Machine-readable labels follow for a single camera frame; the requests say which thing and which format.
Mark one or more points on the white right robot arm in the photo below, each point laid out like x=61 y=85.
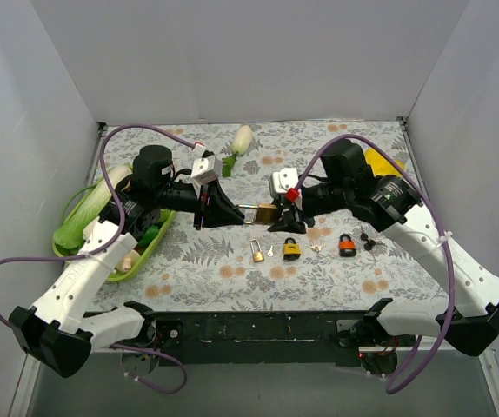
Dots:
x=394 y=207

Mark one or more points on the toy mushroom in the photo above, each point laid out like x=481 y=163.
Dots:
x=126 y=264

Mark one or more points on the large brass padlock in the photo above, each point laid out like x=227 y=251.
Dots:
x=264 y=214

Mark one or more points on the orange padlock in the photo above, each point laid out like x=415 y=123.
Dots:
x=347 y=247

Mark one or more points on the floral table mat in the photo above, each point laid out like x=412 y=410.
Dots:
x=213 y=270

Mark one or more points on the yellow padlock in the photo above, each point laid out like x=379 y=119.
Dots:
x=291 y=249

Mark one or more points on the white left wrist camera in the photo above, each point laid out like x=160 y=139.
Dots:
x=205 y=169

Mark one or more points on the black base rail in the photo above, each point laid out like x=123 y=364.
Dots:
x=272 y=337

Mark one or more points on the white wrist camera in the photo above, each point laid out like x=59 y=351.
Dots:
x=205 y=169
x=282 y=185

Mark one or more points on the green bok choy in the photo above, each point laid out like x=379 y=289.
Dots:
x=149 y=236

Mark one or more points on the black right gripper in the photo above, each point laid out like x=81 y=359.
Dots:
x=291 y=213

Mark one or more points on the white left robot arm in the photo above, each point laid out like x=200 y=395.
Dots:
x=56 y=329

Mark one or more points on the silver keys of yellow padlock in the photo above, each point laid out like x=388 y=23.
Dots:
x=316 y=248

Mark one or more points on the green napa cabbage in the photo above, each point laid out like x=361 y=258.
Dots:
x=69 y=237

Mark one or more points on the yellow napa cabbage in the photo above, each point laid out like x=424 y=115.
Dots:
x=379 y=164

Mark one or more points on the small brass padlock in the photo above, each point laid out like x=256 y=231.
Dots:
x=257 y=253

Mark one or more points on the green plastic basket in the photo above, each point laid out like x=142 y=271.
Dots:
x=77 y=201

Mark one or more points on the black keys of orange padlock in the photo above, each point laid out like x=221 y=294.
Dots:
x=368 y=243

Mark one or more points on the white radish with leaves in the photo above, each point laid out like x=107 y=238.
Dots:
x=241 y=143

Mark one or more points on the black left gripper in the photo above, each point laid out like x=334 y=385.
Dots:
x=203 y=208

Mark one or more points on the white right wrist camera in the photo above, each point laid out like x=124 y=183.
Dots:
x=282 y=185

